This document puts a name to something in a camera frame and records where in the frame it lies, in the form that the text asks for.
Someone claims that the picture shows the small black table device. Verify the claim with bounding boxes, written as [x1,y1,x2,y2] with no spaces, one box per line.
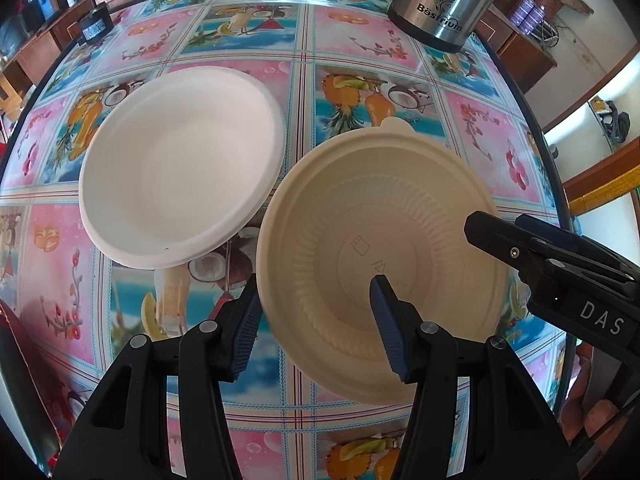
[75,2,113,46]

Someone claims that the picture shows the person's right hand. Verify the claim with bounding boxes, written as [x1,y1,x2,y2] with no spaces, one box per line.
[560,355,628,443]

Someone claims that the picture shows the black bag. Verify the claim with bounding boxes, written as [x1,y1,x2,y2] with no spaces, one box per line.
[592,100,632,148]

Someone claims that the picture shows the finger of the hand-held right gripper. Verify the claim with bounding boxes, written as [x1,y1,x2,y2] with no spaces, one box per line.
[515,214,640,281]
[464,211,556,273]

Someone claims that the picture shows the purple bottles on shelf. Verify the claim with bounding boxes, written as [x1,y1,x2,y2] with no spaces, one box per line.
[510,0,533,36]

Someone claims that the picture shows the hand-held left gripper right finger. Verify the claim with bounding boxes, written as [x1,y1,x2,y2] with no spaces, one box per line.
[369,274,581,480]

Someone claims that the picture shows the fruit print tablecloth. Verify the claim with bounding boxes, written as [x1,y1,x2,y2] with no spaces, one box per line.
[0,0,568,480]

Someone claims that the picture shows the wooden side cabinet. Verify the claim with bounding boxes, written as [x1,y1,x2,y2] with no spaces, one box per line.
[475,0,558,96]

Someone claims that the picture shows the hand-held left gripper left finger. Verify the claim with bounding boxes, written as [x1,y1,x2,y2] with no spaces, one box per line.
[52,272,263,480]

